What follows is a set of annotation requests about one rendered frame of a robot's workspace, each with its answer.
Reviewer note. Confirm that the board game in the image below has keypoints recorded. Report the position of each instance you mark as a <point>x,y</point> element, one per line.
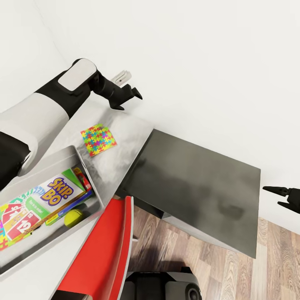
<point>30,210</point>
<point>72,206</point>

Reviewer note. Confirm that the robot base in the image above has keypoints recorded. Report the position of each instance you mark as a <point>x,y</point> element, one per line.
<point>161,286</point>

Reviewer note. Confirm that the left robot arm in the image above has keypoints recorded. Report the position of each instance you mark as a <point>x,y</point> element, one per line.
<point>29,128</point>

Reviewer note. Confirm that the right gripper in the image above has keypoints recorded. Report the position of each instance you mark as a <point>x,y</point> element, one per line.
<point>293,197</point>

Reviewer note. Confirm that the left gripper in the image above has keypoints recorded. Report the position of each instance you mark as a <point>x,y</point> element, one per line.
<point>121,95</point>

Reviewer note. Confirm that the jigsaw puzzle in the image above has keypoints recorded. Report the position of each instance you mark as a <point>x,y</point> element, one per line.
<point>97,140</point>
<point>4,244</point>

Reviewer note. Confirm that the tennis ball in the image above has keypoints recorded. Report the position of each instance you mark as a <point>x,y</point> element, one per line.
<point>73,218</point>

